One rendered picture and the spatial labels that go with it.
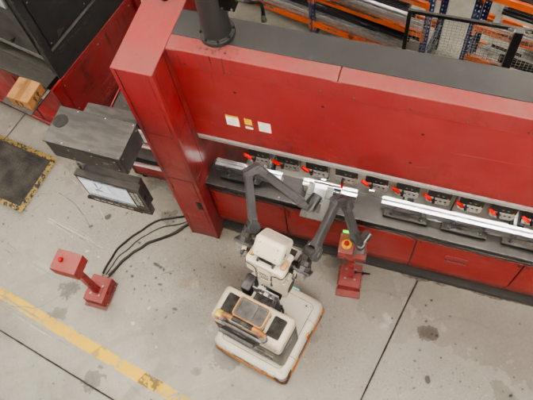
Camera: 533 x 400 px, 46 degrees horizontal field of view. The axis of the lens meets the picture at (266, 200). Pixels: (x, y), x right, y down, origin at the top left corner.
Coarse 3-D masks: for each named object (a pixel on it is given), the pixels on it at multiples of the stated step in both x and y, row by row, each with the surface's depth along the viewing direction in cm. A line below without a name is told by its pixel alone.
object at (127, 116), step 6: (90, 102) 402; (90, 108) 399; (96, 108) 399; (102, 108) 399; (108, 108) 398; (114, 108) 398; (102, 114) 396; (108, 114) 396; (114, 114) 396; (120, 114) 395; (126, 114) 395; (132, 114) 394; (126, 120) 393; (132, 120) 393; (138, 126) 398
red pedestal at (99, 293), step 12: (60, 252) 457; (72, 252) 456; (60, 264) 453; (72, 264) 452; (84, 264) 461; (72, 276) 454; (84, 276) 482; (96, 276) 520; (96, 288) 508; (108, 288) 515; (96, 300) 511; (108, 300) 520
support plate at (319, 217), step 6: (312, 186) 440; (306, 192) 438; (312, 192) 438; (330, 192) 437; (306, 198) 436; (324, 198) 435; (324, 204) 433; (324, 210) 431; (300, 216) 432; (306, 216) 431; (312, 216) 430; (318, 216) 430
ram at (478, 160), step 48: (192, 96) 379; (240, 96) 363; (288, 96) 348; (288, 144) 397; (336, 144) 379; (384, 144) 363; (432, 144) 348; (480, 144) 334; (528, 144) 321; (480, 192) 379; (528, 192) 362
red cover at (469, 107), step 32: (192, 64) 345; (224, 64) 336; (256, 64) 328; (288, 64) 326; (320, 64) 325; (352, 96) 327; (384, 96) 318; (416, 96) 311; (448, 96) 310; (480, 96) 308; (512, 128) 310
